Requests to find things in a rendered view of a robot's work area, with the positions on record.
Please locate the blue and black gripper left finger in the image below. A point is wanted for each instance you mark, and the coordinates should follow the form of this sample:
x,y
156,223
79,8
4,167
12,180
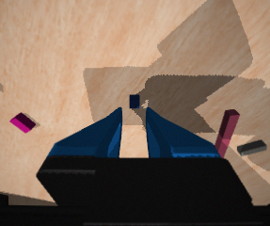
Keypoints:
x,y
94,139

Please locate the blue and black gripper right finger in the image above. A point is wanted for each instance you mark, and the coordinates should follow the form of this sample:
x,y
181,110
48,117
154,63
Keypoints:
x,y
174,141

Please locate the short magenta block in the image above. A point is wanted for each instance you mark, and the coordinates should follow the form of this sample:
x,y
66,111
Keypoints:
x,y
22,122

